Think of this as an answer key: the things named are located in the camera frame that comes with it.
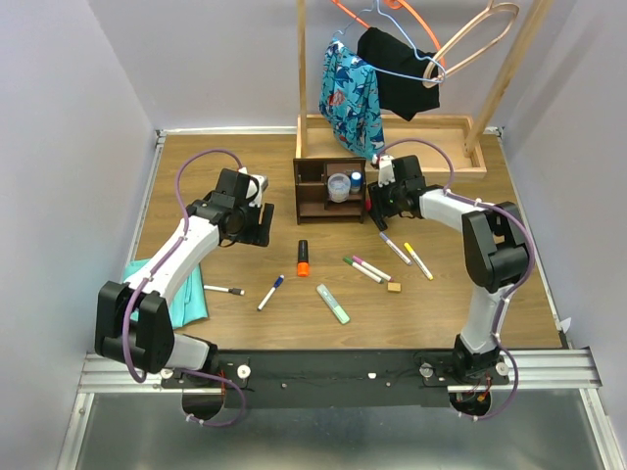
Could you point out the blue capped white marker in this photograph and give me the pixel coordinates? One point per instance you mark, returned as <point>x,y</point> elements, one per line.
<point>277,283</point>

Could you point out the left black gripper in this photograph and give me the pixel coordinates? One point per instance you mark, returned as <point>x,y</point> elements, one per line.
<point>260,233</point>

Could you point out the brown wooden desk organizer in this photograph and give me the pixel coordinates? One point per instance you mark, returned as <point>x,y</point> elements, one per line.
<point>311,196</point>

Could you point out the mint green highlighter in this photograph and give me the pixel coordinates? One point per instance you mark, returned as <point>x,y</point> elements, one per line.
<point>340,314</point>

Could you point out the aluminium rail frame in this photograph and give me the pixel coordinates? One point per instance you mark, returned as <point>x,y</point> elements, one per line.
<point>530,370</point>

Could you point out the orange plastic hanger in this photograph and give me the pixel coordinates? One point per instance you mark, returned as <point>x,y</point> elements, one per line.
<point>389,6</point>

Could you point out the blue cylindrical pin container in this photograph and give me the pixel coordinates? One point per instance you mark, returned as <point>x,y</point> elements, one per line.
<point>355,182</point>

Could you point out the folded teal cloth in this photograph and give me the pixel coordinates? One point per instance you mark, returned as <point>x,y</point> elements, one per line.
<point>188,304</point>

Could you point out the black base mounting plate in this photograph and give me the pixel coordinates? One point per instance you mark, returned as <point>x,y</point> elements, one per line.
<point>352,378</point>

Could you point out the pink capped marker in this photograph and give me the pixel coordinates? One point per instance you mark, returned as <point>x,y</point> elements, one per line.
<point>373,269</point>

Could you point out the orange black highlighter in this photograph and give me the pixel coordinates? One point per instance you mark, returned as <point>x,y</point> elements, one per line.
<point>303,260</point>

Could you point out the blue patterned shorts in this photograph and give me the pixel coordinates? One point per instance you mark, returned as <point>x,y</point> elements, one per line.
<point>349,100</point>

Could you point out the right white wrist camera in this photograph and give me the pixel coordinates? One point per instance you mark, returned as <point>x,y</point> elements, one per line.
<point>386,174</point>

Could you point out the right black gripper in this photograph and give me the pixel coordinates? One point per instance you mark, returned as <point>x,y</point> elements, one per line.
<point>378,209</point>

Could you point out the clear round pin container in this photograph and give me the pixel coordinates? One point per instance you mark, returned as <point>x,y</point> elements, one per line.
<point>338,187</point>

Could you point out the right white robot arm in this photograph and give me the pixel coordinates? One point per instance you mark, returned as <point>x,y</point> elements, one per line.
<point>498,257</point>

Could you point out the green capped marker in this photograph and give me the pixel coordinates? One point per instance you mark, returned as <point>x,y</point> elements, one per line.
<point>363,270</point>

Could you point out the black capped white marker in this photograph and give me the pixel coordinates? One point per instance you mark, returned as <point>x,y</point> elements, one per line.
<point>226,290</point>

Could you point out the black garment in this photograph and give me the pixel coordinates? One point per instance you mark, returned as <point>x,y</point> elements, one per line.
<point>405,97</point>

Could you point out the purple capped marker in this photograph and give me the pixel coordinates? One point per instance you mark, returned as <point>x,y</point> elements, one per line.
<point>395,248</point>

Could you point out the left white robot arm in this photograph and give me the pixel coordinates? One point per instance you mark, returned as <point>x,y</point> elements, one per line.
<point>133,323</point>

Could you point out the wooden clothes rack tray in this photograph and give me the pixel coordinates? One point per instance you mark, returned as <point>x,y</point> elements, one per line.
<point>416,142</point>

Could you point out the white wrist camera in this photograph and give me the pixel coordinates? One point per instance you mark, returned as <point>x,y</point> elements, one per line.
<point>250,189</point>
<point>386,174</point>

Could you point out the yellow capped marker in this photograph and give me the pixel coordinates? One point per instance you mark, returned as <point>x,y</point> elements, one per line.
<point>419,262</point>

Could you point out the light blue wire hanger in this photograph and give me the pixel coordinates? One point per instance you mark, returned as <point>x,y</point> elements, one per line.
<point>389,55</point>

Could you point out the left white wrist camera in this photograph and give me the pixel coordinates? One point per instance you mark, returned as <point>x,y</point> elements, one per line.
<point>250,189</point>

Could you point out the small brown eraser block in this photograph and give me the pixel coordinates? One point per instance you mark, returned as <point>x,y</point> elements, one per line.
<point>393,287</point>

